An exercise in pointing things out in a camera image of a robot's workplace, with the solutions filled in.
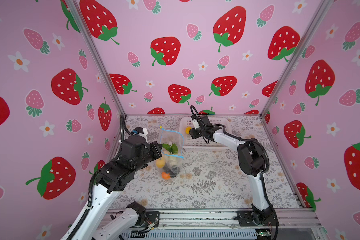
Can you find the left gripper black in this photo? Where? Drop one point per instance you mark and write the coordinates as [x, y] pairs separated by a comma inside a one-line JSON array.
[[154, 149]]

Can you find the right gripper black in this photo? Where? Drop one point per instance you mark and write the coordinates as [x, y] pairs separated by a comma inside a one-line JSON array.
[[196, 130]]

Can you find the white plastic perforated basket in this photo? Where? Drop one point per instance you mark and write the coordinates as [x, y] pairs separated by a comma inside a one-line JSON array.
[[202, 140]]

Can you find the yellow mango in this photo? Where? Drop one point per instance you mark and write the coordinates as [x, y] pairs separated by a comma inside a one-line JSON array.
[[160, 163]]

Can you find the clear zip bag blue zipper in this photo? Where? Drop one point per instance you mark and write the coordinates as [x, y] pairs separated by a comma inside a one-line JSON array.
[[169, 137]]

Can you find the white chinese cabbage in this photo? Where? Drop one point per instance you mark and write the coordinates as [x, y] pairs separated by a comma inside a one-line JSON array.
[[172, 162]]

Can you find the orange mandarin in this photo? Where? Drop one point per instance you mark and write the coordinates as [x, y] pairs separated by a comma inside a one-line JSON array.
[[166, 176]]

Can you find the dark purple eggplant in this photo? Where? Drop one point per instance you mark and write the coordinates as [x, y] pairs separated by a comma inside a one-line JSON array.
[[173, 171]]

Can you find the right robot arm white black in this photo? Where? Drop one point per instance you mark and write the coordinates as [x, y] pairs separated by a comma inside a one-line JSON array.
[[253, 161]]

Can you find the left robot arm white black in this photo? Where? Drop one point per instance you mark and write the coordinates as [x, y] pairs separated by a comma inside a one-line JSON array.
[[107, 184]]

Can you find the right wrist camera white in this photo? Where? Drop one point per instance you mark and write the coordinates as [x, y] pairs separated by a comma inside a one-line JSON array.
[[200, 121]]

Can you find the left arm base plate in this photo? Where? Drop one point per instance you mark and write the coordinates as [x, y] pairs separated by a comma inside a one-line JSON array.
[[131, 218]]

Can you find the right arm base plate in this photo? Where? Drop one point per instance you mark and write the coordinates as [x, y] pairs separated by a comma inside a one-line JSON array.
[[250, 219]]

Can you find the aluminium rail base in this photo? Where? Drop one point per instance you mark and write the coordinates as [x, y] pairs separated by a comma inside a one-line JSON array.
[[210, 224]]

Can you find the left frame post aluminium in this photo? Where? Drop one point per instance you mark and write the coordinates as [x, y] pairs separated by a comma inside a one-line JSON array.
[[78, 17]]

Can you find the frame post aluminium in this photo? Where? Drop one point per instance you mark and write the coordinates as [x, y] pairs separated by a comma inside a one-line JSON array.
[[78, 17], [312, 27]]

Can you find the right frame post aluminium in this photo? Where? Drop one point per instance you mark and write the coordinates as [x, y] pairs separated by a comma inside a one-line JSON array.
[[312, 27]]

